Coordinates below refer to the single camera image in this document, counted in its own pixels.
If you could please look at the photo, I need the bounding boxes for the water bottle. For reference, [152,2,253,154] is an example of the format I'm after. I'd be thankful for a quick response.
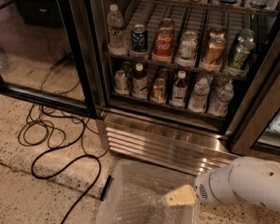
[207,83,234,118]
[188,77,210,113]

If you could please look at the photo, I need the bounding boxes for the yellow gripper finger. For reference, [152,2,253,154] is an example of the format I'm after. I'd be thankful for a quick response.
[161,185,197,206]

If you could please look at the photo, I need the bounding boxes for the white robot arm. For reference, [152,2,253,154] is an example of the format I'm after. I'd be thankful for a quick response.
[160,157,280,213]

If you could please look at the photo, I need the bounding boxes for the white green soda can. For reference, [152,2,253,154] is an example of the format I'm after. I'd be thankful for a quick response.
[175,31,198,67]

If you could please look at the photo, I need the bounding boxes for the open glass fridge door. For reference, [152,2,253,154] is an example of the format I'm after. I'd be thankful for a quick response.
[0,0,97,119]

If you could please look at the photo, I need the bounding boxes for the water bottle bottom right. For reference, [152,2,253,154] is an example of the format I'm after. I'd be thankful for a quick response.
[207,83,234,118]

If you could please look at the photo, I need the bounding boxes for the water bottle bottom left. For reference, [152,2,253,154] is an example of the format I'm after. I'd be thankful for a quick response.
[188,77,210,113]

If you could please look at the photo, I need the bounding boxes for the green can front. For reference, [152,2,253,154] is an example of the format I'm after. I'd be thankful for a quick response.
[227,40,256,77]

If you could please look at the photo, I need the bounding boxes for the gold can bottom shelf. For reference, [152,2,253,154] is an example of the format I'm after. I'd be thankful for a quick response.
[150,78,166,104]

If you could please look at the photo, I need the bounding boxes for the dark can behind silver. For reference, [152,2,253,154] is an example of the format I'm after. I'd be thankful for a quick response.
[120,62,133,77]

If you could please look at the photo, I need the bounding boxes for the silver can bottom shelf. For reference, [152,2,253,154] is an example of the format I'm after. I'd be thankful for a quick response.
[114,70,129,95]

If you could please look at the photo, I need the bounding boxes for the bubble wrap sheet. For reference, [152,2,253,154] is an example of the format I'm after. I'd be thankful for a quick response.
[111,175,183,224]

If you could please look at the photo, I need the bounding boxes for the stainless steel glass-door fridge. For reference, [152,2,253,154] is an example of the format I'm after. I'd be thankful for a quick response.
[73,0,280,175]

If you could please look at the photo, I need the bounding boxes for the green can rear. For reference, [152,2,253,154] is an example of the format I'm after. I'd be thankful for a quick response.
[234,29,255,44]

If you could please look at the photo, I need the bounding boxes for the blue Pepsi can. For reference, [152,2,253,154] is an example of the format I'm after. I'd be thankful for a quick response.
[130,24,148,58]

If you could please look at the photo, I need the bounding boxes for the brown tea bottle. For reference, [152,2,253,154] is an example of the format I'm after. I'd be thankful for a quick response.
[132,63,147,99]
[170,70,188,106]

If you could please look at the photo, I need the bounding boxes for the brown can behind gold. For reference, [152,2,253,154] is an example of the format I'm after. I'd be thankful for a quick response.
[208,26,225,37]

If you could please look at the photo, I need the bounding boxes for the water bottle middle shelf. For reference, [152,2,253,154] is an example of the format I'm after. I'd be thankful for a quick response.
[107,5,127,55]

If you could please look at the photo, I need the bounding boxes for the red can behind Coke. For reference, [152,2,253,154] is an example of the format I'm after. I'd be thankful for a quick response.
[159,18,175,32]

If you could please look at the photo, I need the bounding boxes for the clear plastic storage bin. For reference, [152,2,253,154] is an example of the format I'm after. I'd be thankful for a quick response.
[96,160,200,224]

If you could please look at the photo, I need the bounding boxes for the dark cabinet behind door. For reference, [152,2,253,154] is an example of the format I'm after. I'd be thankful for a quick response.
[13,0,63,28]

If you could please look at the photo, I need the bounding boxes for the dark can behind gold bottom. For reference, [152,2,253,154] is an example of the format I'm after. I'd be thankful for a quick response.
[157,68,170,81]

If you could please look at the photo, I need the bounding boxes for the brown tea bottle left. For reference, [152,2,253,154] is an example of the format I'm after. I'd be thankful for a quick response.
[132,63,147,99]

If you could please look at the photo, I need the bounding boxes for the red Coca-Cola can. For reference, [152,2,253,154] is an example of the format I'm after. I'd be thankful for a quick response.
[152,28,174,63]

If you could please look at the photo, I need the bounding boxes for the gold soda can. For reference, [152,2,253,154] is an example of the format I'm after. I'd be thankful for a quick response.
[199,36,227,72]

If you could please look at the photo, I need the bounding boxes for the black cable on floor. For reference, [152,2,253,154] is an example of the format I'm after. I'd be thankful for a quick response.
[17,51,109,224]

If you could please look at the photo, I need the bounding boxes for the brown tea bottle right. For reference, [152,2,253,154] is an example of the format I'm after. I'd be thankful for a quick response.
[170,70,188,106]

